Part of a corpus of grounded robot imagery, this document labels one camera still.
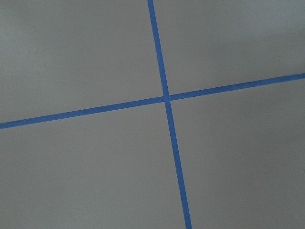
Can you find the blue tape line crosswise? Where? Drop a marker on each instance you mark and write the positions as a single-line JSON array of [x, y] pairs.
[[155, 100]]

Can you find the blue tape line lengthwise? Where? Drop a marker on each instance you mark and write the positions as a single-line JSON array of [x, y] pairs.
[[169, 115]]

